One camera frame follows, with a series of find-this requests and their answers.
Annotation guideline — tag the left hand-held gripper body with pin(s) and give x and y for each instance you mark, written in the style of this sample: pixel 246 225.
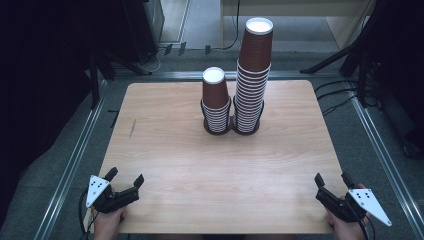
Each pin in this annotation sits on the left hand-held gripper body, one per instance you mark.
pixel 110 200

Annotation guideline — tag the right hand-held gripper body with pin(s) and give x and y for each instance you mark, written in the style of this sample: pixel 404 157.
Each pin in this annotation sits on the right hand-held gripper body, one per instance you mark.
pixel 346 206

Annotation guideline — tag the tall stack of brown cups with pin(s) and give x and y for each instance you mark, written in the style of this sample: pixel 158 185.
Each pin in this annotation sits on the tall stack of brown cups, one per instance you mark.
pixel 250 100

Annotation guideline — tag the person's right hand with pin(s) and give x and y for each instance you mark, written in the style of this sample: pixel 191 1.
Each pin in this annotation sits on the person's right hand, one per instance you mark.
pixel 346 231

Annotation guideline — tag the person's left hand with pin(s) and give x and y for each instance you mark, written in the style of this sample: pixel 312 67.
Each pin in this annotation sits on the person's left hand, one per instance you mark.
pixel 108 225

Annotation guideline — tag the black metal stand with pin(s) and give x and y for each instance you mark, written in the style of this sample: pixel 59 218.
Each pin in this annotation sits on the black metal stand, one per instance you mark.
pixel 95 80

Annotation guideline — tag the short stack of brown cups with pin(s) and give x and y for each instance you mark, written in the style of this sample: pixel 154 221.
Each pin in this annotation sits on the short stack of brown cups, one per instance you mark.
pixel 215 96

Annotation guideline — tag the black tripod stand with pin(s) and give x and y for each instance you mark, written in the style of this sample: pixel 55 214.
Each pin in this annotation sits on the black tripod stand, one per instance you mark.
pixel 360 43

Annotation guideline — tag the black computer tower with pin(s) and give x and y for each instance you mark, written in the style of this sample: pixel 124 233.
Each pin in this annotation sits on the black computer tower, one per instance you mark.
pixel 143 26

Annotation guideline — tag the light wooden furniture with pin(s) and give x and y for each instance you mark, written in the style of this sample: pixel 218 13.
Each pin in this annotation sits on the light wooden furniture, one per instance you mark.
pixel 343 26

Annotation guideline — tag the aluminium rail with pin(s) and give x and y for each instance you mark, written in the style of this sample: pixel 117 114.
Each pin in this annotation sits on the aluminium rail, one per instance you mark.
pixel 166 75
pixel 71 166
pixel 383 156

